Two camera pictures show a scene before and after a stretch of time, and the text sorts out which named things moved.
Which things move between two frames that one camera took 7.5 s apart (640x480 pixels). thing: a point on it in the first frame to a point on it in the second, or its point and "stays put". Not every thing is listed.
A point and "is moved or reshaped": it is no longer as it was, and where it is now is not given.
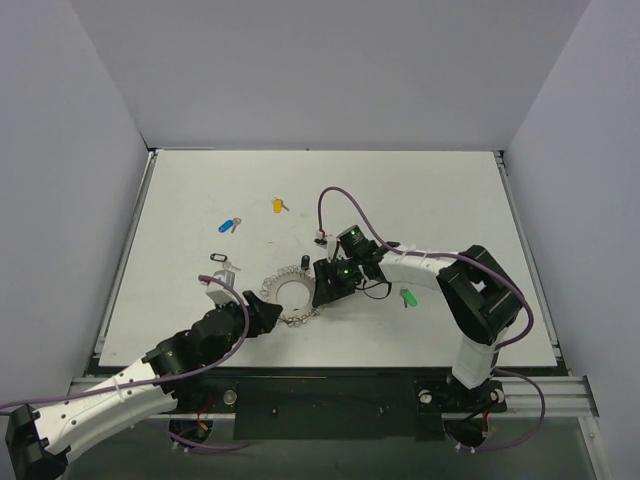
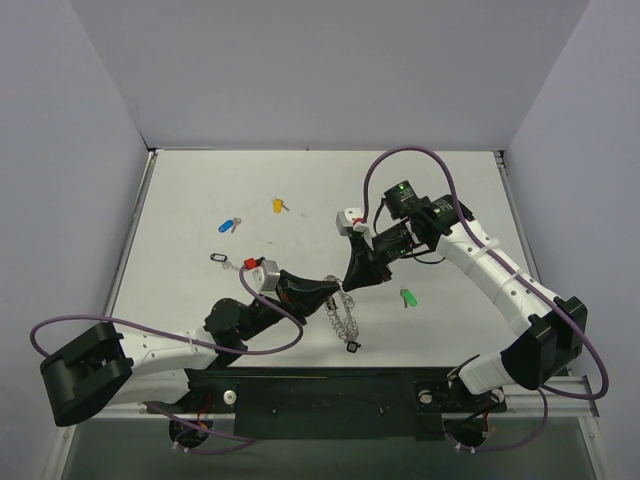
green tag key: (409, 297) stays put
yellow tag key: (277, 205) stays put
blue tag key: (229, 225) stays put
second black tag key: (222, 258) stays put
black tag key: (305, 261) to (352, 346)
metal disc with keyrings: (270, 287) is moved or reshaped
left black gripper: (250, 313) to (286, 290)
